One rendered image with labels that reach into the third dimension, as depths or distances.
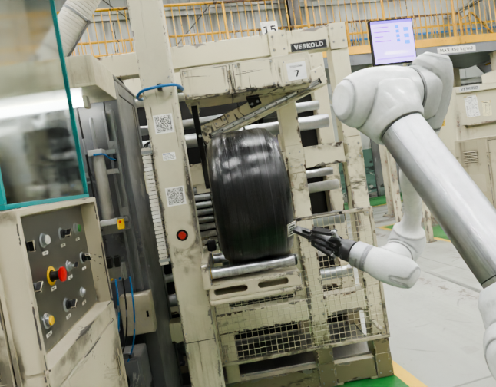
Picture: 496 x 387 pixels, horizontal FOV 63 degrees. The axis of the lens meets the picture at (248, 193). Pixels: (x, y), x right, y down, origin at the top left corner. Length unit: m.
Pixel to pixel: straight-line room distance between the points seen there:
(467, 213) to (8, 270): 0.95
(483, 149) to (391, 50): 1.71
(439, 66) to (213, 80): 1.11
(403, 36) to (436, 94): 4.70
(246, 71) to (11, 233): 1.29
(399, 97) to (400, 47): 4.76
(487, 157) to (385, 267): 4.64
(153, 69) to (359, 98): 0.97
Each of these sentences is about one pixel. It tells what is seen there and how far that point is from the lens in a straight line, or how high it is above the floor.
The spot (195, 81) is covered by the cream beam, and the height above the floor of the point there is 1.72.
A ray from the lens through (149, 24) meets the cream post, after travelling 1.75.
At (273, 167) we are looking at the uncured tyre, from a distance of 1.47.
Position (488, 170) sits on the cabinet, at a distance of 5.90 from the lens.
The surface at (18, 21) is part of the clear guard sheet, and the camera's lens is 1.34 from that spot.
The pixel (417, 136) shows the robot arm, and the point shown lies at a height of 1.29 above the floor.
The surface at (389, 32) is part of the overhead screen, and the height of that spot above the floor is 2.71.
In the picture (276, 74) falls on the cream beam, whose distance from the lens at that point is 1.96.
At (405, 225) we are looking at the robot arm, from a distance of 1.43.
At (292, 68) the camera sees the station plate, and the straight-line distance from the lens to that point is 1.98.
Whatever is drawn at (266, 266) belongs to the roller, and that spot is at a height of 0.90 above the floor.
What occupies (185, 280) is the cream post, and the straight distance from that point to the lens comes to 1.69.
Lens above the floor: 1.27
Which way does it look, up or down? 3 degrees down
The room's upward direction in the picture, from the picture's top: 9 degrees counter-clockwise
